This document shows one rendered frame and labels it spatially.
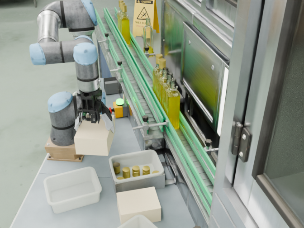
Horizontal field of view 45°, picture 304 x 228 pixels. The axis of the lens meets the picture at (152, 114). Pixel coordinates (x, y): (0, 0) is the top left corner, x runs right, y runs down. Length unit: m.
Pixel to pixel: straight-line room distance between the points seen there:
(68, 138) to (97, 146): 0.45
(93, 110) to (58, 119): 0.47
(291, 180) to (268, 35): 0.20
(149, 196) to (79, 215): 0.30
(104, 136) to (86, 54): 0.32
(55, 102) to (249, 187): 1.20
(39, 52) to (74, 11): 0.39
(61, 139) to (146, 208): 0.56
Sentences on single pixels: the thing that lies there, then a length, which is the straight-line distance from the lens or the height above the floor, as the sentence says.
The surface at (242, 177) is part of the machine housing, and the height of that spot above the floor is 1.48.
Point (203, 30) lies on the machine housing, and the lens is 1.61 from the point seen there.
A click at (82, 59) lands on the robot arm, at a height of 1.43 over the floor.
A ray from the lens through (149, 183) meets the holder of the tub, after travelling 1.61.
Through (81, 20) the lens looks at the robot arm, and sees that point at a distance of 1.63.
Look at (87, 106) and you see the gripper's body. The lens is 1.26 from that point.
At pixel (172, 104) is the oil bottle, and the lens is 1.69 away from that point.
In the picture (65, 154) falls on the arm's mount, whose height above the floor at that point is 0.79.
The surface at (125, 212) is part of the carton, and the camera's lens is 1.46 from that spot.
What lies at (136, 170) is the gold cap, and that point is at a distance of 1.65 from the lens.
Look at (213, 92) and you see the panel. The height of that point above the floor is 1.14.
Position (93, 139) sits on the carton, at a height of 1.12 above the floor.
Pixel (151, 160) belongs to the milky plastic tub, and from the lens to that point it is 1.73.
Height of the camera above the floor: 1.92
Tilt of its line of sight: 33 degrees down
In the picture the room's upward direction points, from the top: straight up
